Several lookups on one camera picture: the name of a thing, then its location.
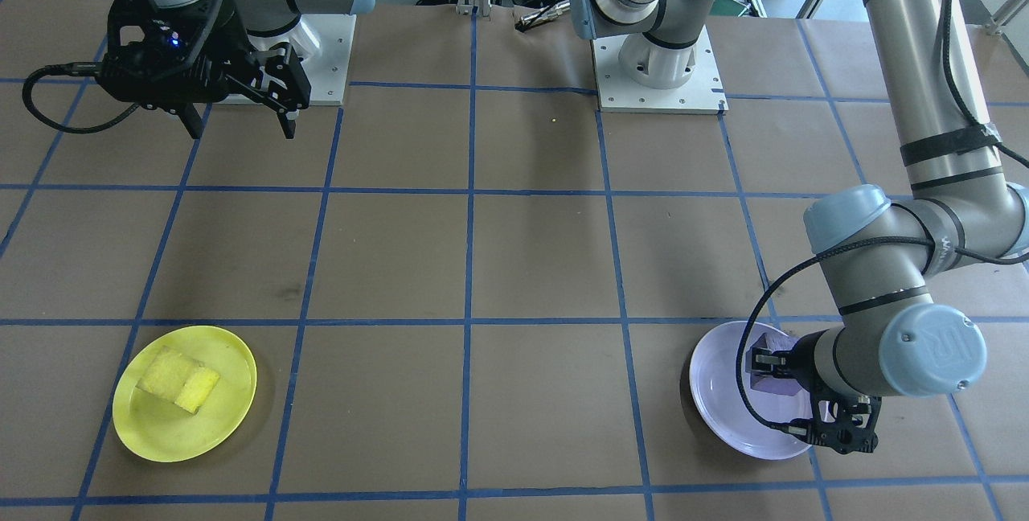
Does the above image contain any purple foam block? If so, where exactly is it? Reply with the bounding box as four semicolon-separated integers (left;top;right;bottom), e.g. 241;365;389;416
750;332;811;400

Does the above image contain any yellow foam block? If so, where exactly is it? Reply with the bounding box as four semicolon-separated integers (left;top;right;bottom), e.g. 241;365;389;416
137;346;222;415

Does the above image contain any silver metal tool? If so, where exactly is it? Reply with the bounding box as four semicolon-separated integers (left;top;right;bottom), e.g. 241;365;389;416
514;0;573;31

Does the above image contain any yellow round plate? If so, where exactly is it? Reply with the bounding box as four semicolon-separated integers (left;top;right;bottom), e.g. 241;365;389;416
113;326;258;463

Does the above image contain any white square base plate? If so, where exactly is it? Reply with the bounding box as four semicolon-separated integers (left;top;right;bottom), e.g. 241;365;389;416
213;13;357;108
591;23;728;114

